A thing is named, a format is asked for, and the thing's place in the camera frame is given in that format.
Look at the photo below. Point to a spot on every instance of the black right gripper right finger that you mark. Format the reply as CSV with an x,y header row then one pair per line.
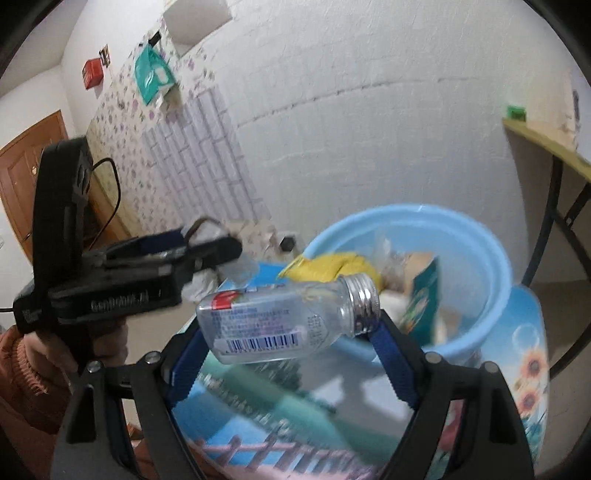
x,y
490,443

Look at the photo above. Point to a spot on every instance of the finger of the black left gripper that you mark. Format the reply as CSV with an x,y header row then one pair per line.
x,y
146,245
194,258

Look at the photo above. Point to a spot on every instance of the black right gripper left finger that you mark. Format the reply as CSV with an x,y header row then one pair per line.
x,y
93,442

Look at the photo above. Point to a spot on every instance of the clear plastic bottle silver cap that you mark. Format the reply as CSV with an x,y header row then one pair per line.
x,y
287,321

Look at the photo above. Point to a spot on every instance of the round plush yellow mesh bag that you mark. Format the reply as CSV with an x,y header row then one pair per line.
x,y
328,267

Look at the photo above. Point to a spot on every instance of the orange knit sleeve forearm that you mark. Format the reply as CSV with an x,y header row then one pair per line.
x,y
34,397

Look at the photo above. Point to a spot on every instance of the person left hand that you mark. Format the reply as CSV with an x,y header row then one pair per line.
x,y
92,341

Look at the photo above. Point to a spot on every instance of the brown wooden door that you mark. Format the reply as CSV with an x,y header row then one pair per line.
x,y
20,160

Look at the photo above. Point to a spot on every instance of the blue plastic basin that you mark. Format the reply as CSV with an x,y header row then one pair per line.
x,y
454,268

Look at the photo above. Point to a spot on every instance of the scenic printed blue table cover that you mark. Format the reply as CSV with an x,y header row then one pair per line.
x,y
335,415

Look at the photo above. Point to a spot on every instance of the wooden side table black legs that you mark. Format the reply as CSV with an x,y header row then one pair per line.
x,y
561,145

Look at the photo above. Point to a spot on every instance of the green small box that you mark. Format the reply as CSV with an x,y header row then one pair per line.
x,y
517,113

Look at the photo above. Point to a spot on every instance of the black wall plug adapter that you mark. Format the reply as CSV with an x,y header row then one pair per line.
x,y
287,243

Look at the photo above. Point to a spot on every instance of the teal tissue pack on wall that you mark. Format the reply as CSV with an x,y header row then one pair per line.
x,y
152,74

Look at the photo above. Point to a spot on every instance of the red wall alarm box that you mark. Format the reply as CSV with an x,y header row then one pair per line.
x,y
92,73

